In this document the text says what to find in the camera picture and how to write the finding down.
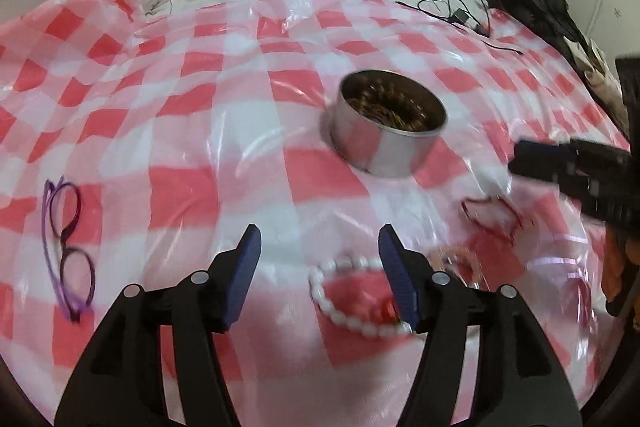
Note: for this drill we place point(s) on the person's right hand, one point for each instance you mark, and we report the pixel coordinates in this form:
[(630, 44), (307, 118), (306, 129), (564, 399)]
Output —
[(620, 267)]

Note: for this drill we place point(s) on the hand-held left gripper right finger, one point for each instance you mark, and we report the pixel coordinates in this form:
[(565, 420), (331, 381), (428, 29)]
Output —
[(397, 277)]

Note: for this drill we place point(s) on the red checked plastic tablecloth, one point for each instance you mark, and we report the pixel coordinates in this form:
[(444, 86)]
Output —
[(200, 132)]

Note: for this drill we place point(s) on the dark cloth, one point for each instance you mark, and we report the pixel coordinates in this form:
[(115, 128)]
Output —
[(540, 7)]

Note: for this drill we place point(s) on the purple eyeglasses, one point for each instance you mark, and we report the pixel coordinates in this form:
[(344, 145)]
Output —
[(65, 234)]

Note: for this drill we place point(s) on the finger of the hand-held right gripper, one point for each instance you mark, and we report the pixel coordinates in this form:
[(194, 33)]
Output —
[(537, 159)]

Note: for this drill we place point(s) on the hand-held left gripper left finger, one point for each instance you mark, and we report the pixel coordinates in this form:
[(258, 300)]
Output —
[(245, 277)]

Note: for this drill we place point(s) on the round metal tin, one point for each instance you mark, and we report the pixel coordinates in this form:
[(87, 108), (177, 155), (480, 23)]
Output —
[(380, 152)]

